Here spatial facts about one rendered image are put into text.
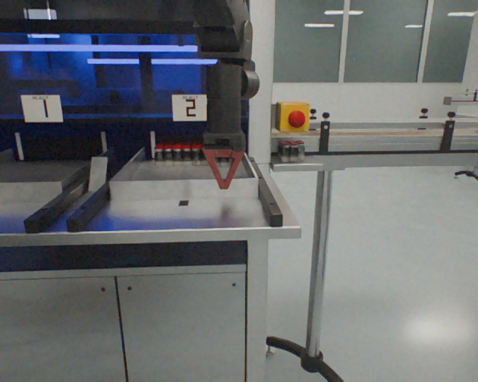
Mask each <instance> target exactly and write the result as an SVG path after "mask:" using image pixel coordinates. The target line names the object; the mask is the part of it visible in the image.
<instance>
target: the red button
mask: <svg viewBox="0 0 478 382"><path fill-rule="evenodd" d="M305 121H306V116H305V114H304V113H303V112H302V111H298V110H295V111H292V112H291V113H290V114H289V115H288V123H289V124H290V125H291V126H292V127H296V128H298V127H302V126H303V125H304V123H305Z"/></svg>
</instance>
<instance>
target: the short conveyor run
mask: <svg viewBox="0 0 478 382"><path fill-rule="evenodd" d="M428 110H429V109H427V108H422V109H421V112H422V113H423V116H420V117H419V119H347V120H327V118H329V117H330V113H329V112H323V113H322V117H323V118H324V120H317V119H316V118H317V117H316V116H315V117H314V114H315V113H316V109H315V108H311V109H310V113H311V114H312V116H311V117H310V124H309V132H308V133H280V132H279V131H272V140H271V156H278V146H279V144H278V141H279V140H285V141H286V142H287V141H288V140H294V141H295V140H302V141H303V142H305V145H304V147H305V151H304V155H312V156H313V157H314V158H316V159H317V160H318V161H320V162H321V163H323V167H324V168H372V167H422V166H471V165H478V133H477V132H476V130H473V129H462V130H454V128H471V127H478V118H457V119H452V118H453V117H455V115H456V113H455V111H450V112H448V113H447V116H448V117H449V119H428V116H425V114H426V113H427V112H428ZM382 128H417V130H329V129H382ZM426 128H444V130H426ZM316 129H320V130H316Z"/></svg>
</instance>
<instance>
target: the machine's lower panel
mask: <svg viewBox="0 0 478 382"><path fill-rule="evenodd" d="M245 271H247V263H241V264H217V265H170V266H146V267H122V268H75V269H51V270H27V271H0V382H127V374H128V381H129V382H245ZM115 276H117V282H118V295H119V302H120V308H121V321H122V328H123V335H124V347H123V340H122V333H121V321H120V315H119V307H118V295H117V288H116V281H115ZM124 348H125V355H126V362H127V373H126V367H125V360H124Z"/></svg>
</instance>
